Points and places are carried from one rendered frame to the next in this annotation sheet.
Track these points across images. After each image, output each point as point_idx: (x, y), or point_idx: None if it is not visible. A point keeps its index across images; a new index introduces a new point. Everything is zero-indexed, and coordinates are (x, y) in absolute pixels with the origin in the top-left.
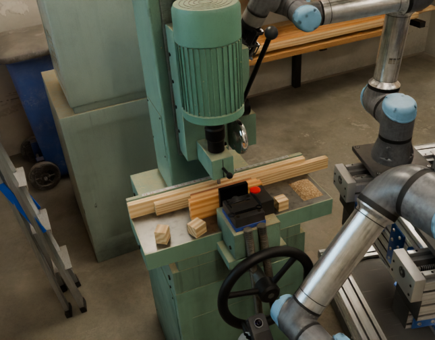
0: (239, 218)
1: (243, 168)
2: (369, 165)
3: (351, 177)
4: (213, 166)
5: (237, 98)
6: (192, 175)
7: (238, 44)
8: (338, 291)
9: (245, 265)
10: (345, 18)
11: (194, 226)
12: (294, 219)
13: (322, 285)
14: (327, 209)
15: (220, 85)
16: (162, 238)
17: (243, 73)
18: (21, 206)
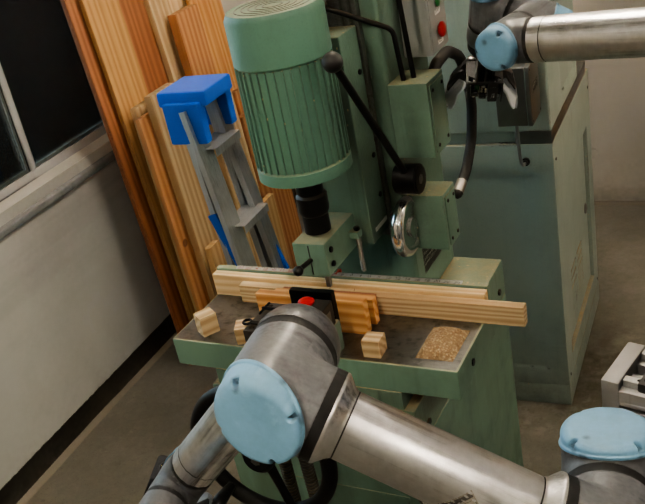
0: (249, 329)
1: (381, 277)
2: None
3: (622, 372)
4: (295, 252)
5: (307, 155)
6: (356, 269)
7: (300, 73)
8: (215, 464)
9: (212, 393)
10: (567, 55)
11: (238, 326)
12: (387, 380)
13: (189, 441)
14: (449, 388)
15: (270, 128)
16: (199, 326)
17: (420, 123)
18: (232, 251)
